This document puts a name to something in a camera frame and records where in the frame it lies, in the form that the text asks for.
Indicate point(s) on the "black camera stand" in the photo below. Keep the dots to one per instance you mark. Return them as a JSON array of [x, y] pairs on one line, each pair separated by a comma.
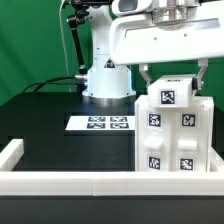
[[78, 40]]

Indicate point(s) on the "white left fence wall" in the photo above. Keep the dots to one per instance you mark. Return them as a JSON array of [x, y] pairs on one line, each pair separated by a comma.
[[11, 155]]

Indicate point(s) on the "white front fence wall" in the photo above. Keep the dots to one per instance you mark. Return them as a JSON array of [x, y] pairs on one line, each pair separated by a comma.
[[111, 183]]

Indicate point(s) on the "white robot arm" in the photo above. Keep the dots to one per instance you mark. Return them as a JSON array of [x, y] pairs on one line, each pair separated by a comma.
[[164, 13]]

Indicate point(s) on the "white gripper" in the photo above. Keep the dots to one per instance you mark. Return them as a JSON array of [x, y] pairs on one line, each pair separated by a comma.
[[135, 40]]

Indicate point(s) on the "white fence wall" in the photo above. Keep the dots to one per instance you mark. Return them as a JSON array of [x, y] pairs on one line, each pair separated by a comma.
[[215, 161], [111, 183], [11, 155]]

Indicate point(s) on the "white cabinet body box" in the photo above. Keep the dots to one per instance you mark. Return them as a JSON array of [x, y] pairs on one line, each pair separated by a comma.
[[173, 139]]

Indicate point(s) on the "white right fence wall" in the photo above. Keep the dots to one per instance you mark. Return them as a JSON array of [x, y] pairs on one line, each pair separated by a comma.
[[215, 161]]

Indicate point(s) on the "white cabinet top block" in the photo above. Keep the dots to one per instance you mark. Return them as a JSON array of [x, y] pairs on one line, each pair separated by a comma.
[[171, 91]]

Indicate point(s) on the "white marker tag sheet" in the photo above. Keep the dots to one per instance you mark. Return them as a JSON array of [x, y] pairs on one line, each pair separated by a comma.
[[106, 123]]

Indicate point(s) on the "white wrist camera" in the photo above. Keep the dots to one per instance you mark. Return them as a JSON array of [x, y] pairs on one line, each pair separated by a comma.
[[129, 7]]

